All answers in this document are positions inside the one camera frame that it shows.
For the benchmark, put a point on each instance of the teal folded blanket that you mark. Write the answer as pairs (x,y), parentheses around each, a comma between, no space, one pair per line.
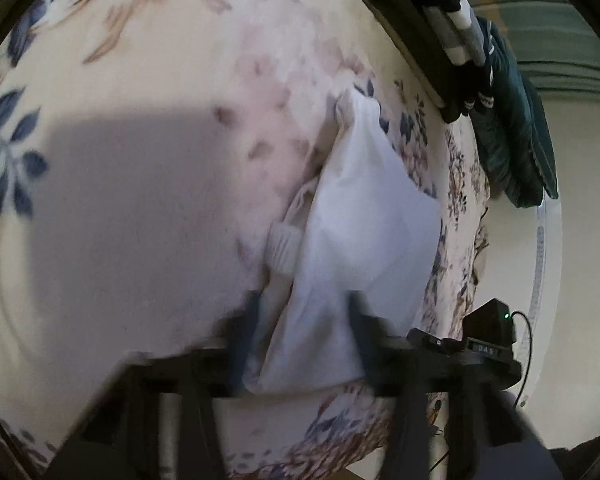
(517,130)

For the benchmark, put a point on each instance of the white t-shirt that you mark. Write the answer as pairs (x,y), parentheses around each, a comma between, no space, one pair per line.
(360,240)

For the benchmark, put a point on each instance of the folded black garment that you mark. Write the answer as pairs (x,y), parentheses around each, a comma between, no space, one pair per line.
(410,15)

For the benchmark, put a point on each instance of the white headboard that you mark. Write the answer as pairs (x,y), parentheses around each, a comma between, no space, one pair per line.
(545,270)

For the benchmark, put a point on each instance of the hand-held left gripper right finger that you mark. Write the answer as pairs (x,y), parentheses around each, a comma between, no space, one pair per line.
(362,340)

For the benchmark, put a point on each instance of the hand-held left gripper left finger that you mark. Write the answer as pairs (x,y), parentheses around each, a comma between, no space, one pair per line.
(247,332)

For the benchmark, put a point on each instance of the green curtain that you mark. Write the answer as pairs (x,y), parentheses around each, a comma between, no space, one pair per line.
(555,35)

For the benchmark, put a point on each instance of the floral bed sheet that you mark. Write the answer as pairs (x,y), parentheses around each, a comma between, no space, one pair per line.
(130,135)

